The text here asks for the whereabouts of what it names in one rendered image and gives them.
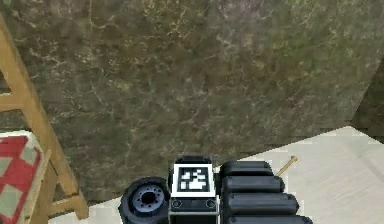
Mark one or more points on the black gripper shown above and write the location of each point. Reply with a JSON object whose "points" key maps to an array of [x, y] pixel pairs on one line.
{"points": [[146, 199]]}

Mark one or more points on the thin yellow stick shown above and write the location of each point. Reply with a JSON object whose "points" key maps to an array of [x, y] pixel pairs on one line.
{"points": [[287, 165]]}

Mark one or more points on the wooden chair with checked cushion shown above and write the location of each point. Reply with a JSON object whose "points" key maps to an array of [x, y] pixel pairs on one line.
{"points": [[30, 140]]}

